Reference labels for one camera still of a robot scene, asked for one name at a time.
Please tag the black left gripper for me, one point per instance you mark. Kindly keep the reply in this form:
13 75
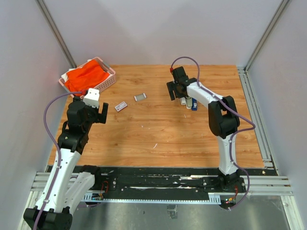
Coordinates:
101 117

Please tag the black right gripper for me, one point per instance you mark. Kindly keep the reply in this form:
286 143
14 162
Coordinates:
171 87

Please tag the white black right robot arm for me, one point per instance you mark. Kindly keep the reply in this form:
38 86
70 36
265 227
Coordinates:
222 123

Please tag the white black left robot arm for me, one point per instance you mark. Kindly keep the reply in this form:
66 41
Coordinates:
55 207

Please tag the grey white stapler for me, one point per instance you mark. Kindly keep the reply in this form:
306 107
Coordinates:
189 102

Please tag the pink plastic basket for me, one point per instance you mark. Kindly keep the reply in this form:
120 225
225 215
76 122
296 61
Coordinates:
102 86

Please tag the orange cloth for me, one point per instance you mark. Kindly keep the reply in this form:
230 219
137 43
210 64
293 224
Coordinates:
88 76

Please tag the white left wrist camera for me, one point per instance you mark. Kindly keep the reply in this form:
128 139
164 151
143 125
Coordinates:
92 96

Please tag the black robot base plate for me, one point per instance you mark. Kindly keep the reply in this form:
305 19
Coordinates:
156 183

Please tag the grey slotted cable duct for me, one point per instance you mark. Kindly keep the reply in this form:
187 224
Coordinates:
91 198

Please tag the left aluminium frame post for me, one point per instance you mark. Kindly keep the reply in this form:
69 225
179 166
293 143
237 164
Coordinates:
50 21

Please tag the aluminium frame post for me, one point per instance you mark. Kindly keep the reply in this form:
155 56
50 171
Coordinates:
267 32
50 21

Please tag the right aluminium frame post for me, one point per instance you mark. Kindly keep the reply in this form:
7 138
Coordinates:
267 32

